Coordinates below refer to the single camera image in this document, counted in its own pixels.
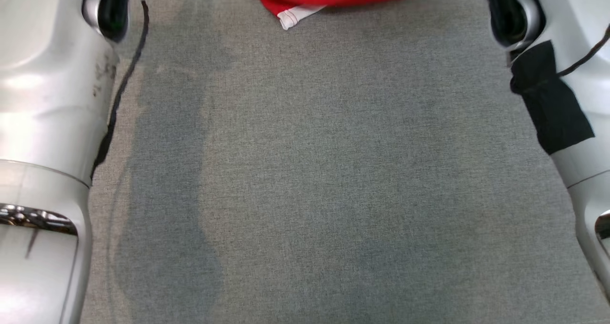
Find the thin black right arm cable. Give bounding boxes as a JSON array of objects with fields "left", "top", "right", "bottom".
[{"left": 557, "top": 24, "right": 610, "bottom": 77}]

